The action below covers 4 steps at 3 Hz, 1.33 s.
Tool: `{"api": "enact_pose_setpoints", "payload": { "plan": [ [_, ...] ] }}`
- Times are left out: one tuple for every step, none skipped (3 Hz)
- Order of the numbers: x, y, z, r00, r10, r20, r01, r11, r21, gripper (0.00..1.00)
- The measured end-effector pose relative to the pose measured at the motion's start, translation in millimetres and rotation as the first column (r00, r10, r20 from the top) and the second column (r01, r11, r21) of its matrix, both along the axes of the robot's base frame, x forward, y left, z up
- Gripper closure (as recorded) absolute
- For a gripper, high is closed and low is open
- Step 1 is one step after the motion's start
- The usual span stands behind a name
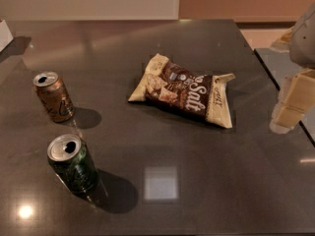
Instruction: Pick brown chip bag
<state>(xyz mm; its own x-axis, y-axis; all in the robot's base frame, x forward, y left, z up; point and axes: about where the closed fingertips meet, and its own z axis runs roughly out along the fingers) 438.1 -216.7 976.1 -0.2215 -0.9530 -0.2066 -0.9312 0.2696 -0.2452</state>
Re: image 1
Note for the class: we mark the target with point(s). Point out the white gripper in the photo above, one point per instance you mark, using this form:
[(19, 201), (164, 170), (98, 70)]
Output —
[(303, 41)]

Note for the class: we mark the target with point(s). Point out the brown chip bag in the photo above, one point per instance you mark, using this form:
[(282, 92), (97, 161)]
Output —
[(173, 88)]

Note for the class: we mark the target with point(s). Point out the green soda can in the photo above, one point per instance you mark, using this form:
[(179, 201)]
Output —
[(69, 157)]

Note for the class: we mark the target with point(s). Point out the orange soda can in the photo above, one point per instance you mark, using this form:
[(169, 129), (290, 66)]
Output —
[(54, 96)]

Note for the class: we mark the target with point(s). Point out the white box at left edge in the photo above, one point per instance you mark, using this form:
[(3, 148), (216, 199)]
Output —
[(5, 35)]

